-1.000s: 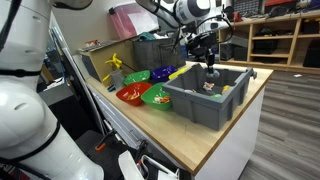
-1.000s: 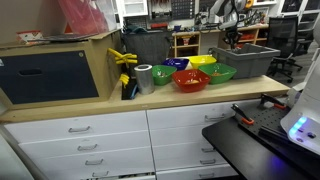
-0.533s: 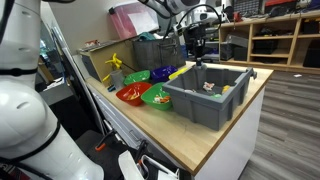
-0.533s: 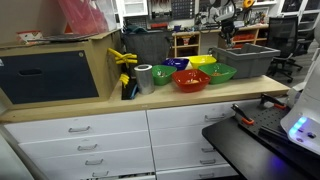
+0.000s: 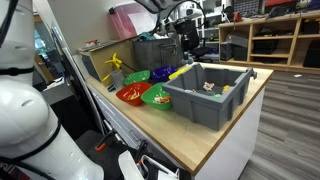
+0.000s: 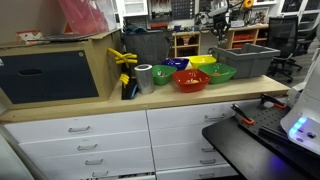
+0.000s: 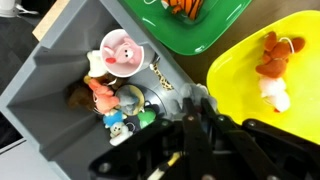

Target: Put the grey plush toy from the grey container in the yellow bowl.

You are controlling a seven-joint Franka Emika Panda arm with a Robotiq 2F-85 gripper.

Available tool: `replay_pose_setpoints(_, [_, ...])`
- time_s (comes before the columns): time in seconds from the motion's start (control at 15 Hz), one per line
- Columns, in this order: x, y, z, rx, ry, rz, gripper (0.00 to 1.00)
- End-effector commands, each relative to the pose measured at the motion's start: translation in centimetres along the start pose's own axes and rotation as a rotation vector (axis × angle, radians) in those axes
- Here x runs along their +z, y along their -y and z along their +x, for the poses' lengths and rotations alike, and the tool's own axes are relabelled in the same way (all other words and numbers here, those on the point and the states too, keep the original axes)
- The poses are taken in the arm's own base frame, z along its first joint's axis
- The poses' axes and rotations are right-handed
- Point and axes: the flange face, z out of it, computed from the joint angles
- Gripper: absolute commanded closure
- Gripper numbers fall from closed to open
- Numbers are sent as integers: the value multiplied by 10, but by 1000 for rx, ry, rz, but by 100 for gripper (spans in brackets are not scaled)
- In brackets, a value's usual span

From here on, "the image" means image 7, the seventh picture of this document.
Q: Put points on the fluffy white plush toy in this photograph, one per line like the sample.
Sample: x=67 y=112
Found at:
x=275 y=90

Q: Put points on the orange brown plush toy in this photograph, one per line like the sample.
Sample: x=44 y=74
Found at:
x=273 y=68

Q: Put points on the plain white plush toy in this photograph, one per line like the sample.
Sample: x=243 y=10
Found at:
x=96 y=65

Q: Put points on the small white dog plush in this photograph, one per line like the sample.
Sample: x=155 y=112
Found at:
x=118 y=133

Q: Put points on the grey elephant plush toy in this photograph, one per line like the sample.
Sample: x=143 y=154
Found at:
x=128 y=100

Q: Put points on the green plush toy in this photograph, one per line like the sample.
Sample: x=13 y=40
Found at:
x=146 y=118

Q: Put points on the green plastic bowl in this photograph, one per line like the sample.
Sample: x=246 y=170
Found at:
x=186 y=36

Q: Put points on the blue plush toy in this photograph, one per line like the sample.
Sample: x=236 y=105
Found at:
x=111 y=119

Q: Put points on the grey plastic container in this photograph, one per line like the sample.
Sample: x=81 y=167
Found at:
x=43 y=110

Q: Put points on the pink pig plush toy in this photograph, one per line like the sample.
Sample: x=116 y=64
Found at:
x=125 y=53

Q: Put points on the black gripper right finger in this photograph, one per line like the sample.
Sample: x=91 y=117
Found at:
x=233 y=143

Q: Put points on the leopard print plush toy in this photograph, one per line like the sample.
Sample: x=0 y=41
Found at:
x=164 y=80

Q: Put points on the yellow rimmed cup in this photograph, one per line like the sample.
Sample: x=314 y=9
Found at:
x=141 y=96

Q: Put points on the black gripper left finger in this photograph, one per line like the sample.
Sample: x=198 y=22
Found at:
x=195 y=140

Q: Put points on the white metal frame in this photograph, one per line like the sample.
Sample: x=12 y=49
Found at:
x=8 y=6

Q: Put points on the orange tiger plush toy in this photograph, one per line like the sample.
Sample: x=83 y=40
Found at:
x=185 y=6

